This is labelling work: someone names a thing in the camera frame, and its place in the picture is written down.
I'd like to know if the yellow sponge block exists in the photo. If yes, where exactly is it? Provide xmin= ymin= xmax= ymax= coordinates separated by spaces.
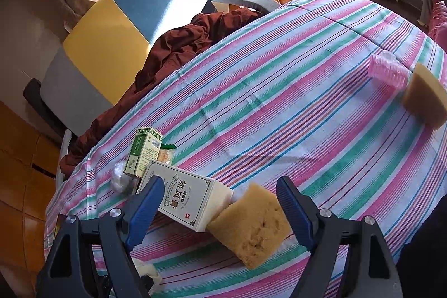
xmin=207 ymin=183 xmax=292 ymax=270

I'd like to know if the pink cloth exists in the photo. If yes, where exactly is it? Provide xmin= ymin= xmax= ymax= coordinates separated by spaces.
xmin=428 ymin=0 xmax=447 ymax=40

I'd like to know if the pink hair roller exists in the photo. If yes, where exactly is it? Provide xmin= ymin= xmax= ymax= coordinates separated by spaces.
xmin=369 ymin=52 xmax=408 ymax=89

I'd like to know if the white plastic wad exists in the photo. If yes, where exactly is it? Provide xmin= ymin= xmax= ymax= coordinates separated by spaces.
xmin=111 ymin=161 xmax=140 ymax=194

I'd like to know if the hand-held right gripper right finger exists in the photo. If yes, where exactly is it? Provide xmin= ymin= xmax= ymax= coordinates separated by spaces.
xmin=276 ymin=176 xmax=402 ymax=298

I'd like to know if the striped bed sheet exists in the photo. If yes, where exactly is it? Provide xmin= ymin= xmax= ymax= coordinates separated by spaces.
xmin=44 ymin=0 xmax=447 ymax=298

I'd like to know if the wooden wardrobe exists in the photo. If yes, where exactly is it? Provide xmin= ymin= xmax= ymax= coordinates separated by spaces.
xmin=0 ymin=101 xmax=65 ymax=292

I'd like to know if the yellow sponge wedge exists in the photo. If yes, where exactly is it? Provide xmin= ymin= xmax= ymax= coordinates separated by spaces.
xmin=401 ymin=63 xmax=447 ymax=129

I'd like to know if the cream loofah pad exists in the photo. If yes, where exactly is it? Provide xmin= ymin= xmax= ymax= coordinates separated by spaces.
xmin=131 ymin=258 xmax=162 ymax=295

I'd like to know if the dark brown blanket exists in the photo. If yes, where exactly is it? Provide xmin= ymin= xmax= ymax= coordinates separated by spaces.
xmin=59 ymin=6 xmax=266 ymax=175

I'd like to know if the green medicine box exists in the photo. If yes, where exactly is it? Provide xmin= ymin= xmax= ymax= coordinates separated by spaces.
xmin=124 ymin=127 xmax=164 ymax=179

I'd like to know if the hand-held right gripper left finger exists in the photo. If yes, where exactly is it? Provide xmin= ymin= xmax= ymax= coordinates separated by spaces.
xmin=36 ymin=175 xmax=165 ymax=298

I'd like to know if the grey yellow blue headboard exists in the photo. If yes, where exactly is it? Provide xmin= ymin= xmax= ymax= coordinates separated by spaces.
xmin=41 ymin=0 xmax=187 ymax=138

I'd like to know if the small cracker packet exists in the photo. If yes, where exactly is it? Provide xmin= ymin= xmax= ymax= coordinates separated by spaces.
xmin=157 ymin=143 xmax=177 ymax=166

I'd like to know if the white medicine box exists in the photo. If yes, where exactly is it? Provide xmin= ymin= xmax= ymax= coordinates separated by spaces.
xmin=136 ymin=160 xmax=234 ymax=233

